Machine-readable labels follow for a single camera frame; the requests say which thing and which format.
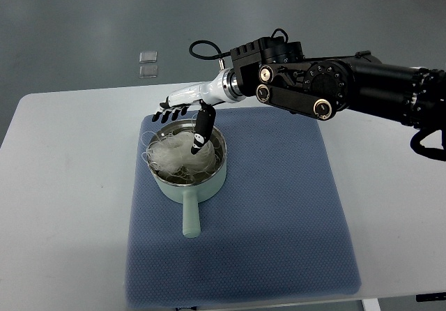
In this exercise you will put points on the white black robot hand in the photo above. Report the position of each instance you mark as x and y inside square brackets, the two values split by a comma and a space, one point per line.
[223, 89]

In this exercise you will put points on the white vermicelli bundle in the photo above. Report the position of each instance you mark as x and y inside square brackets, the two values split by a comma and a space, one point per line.
[168, 154]

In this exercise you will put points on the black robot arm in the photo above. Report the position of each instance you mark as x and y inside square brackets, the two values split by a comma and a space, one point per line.
[276, 72]

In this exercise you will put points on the mint green steel pot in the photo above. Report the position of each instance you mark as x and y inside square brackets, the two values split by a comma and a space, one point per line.
[192, 194]

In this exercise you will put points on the clear floor tile lower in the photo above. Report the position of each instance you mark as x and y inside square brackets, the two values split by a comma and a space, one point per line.
[148, 71]

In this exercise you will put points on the clear floor tile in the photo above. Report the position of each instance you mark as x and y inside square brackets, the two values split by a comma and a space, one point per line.
[148, 71]
[148, 56]

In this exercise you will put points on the clear floor tile upper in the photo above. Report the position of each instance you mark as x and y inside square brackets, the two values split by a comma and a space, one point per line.
[148, 56]

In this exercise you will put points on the blue textured mat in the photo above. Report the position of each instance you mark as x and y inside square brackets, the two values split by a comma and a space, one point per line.
[276, 229]

